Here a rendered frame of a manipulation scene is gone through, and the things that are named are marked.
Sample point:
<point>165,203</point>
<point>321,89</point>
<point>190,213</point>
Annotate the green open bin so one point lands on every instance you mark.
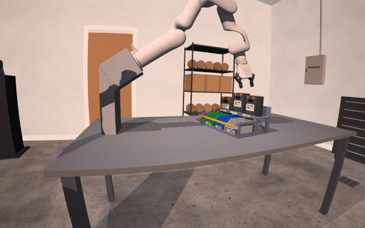
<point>214,116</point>

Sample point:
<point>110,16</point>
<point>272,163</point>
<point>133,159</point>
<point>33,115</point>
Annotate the blue open bin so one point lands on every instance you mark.
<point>225,118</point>

